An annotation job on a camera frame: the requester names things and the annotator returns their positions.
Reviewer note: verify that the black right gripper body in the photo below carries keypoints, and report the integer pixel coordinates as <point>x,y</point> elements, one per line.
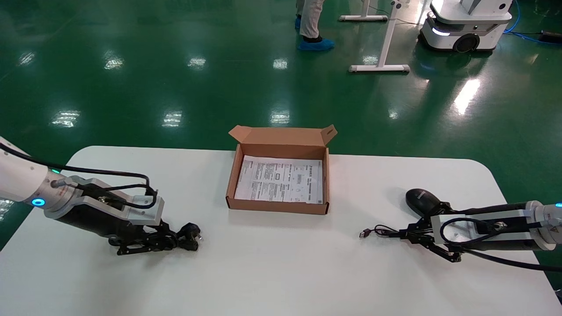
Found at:
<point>491,207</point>

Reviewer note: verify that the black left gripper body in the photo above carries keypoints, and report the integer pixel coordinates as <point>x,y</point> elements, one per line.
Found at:
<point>96,226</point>

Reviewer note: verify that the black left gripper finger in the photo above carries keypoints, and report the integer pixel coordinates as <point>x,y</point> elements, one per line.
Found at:
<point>149,246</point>
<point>164,231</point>

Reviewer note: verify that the black power adapter box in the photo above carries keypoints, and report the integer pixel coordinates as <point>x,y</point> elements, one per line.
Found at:
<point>552,36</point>

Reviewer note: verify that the person with blue shoe covers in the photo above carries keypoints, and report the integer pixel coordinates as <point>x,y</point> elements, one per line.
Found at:
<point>311,17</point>

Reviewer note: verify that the white printed instruction sheet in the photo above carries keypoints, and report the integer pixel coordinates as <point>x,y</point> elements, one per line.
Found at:
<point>276,180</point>

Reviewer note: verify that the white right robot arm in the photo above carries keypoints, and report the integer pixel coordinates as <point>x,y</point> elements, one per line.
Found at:
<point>551,224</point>

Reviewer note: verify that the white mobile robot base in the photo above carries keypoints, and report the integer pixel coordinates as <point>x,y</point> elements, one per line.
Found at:
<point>465,26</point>

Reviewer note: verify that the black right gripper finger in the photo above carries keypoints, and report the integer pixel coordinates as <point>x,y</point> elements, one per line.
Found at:
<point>443,251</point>
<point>421,228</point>

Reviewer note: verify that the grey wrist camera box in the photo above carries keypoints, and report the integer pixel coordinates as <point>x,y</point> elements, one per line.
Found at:
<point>145,215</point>
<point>513,232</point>

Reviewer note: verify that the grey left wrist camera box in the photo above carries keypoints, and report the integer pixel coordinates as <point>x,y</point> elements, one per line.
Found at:
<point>145,215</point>

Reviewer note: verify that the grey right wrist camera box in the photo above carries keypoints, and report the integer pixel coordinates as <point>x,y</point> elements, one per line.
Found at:
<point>513,232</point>

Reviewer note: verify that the brown cardboard box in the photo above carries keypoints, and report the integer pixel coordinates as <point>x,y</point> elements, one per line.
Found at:
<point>281,142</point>

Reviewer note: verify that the white T-foot stand leg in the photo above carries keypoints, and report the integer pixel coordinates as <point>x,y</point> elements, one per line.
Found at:
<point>386,39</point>
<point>364,18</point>

